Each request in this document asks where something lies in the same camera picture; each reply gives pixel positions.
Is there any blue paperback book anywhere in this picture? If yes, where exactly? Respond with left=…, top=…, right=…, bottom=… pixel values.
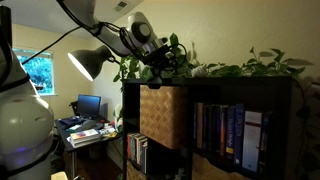
left=129, top=133, right=137, bottom=163

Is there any tan hardcover book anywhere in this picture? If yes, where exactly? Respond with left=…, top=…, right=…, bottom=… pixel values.
left=195, top=102, right=205, bottom=150

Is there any grey flat device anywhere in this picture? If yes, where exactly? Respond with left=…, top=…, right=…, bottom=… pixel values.
left=65, top=119, right=105, bottom=134

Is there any navy book yellow label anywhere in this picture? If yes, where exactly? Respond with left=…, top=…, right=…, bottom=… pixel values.
left=225, top=105, right=238, bottom=160

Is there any colourful small box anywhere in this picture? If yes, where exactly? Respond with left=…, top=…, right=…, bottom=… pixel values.
left=99, top=123, right=120, bottom=139

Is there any orange red book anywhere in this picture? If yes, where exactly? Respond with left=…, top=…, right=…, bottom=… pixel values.
left=126, top=133, right=132, bottom=160

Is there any black hardcover book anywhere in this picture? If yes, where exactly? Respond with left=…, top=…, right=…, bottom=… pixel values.
left=203, top=104, right=213, bottom=153
left=211, top=104, right=222, bottom=155

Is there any white thick book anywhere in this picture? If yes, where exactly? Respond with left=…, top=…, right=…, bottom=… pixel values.
left=69, top=135, right=102, bottom=149

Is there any black laptop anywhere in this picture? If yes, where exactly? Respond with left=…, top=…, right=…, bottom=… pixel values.
left=76, top=94, right=102, bottom=119

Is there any white book red band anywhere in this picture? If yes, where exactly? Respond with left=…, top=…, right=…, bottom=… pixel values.
left=242, top=110, right=265, bottom=173

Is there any colourful cover book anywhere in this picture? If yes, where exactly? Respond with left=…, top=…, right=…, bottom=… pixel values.
left=69, top=128, right=100, bottom=141

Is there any blue cloth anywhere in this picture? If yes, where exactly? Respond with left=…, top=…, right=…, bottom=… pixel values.
left=59, top=116, right=86, bottom=130

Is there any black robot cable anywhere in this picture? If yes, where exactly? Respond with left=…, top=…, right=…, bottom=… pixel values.
left=0, top=0, right=188, bottom=92

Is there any dark desk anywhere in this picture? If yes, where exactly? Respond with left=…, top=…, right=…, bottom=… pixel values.
left=55, top=115, right=123, bottom=180

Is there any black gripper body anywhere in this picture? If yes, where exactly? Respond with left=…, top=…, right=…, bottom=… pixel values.
left=143, top=44, right=176, bottom=70

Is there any ceiling air vent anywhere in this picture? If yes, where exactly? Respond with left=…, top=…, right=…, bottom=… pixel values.
left=112, top=0, right=130, bottom=13

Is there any cream coloured object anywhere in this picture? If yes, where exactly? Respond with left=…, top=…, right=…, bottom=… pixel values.
left=50, top=171, right=70, bottom=180

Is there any dark brown book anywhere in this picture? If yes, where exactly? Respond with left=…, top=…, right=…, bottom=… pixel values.
left=219, top=104, right=230, bottom=157

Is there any blue Circuits book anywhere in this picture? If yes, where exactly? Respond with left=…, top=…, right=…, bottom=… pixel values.
left=233, top=102, right=247, bottom=167

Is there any black book white text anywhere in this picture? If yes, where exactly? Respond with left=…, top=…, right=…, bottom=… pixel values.
left=259, top=110, right=276, bottom=169

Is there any brown woven storage basket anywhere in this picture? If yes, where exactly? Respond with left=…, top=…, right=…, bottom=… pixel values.
left=125, top=160, right=148, bottom=180
left=191, top=152, right=249, bottom=180
left=139, top=84, right=188, bottom=150

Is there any green pothos plant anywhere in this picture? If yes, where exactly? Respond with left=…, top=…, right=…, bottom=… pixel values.
left=112, top=32, right=320, bottom=180

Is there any white paperback book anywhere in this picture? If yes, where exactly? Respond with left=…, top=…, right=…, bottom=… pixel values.
left=134, top=134, right=143, bottom=168

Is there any grey desk lamp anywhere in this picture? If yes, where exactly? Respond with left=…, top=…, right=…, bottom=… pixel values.
left=67, top=44, right=122, bottom=82

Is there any window with white frame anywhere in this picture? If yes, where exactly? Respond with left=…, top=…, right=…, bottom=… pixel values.
left=13, top=47, right=56, bottom=97

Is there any white rounded object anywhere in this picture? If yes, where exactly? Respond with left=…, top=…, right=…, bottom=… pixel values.
left=113, top=102, right=124, bottom=133

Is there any black cube bookshelf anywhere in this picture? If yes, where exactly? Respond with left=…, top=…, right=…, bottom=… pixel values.
left=121, top=75, right=296, bottom=180

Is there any grey blue book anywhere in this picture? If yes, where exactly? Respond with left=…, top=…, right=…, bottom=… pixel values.
left=139, top=136, right=149, bottom=174

